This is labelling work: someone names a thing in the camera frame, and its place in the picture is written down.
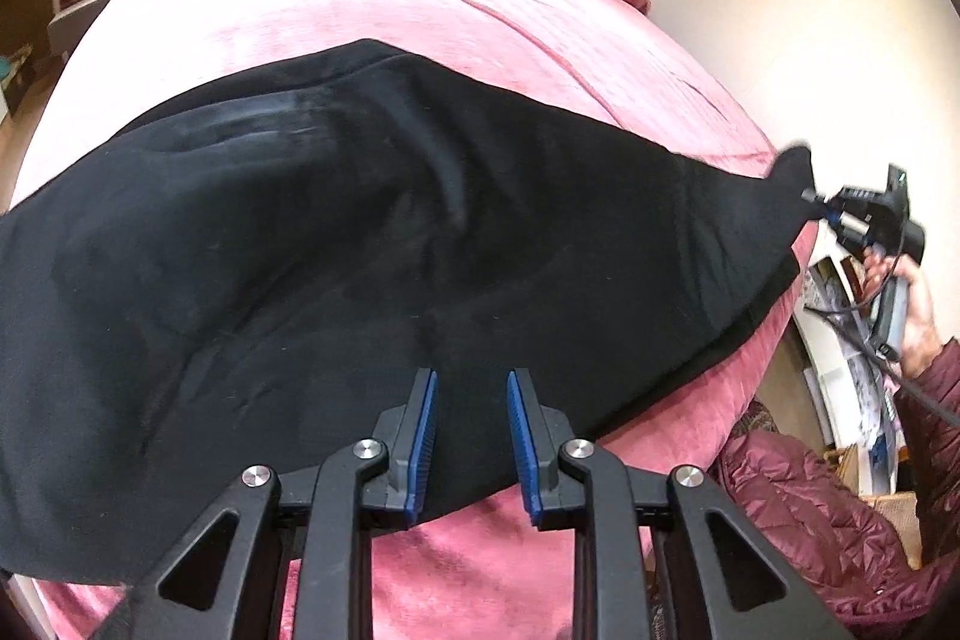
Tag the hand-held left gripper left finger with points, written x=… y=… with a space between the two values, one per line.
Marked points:
x=424 y=437

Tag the maroon puffer jacket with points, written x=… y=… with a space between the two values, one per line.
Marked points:
x=810 y=535

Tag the person's right hand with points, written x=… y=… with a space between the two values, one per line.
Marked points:
x=919 y=317

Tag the pink bed blanket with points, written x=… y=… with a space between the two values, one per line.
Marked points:
x=465 y=10

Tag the black pants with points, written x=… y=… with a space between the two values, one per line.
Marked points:
x=300 y=235

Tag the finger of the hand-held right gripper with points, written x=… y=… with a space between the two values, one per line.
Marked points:
x=819 y=205

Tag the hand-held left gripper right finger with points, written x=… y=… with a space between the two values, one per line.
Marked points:
x=520 y=439

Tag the person's right forearm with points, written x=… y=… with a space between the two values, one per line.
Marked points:
x=934 y=445

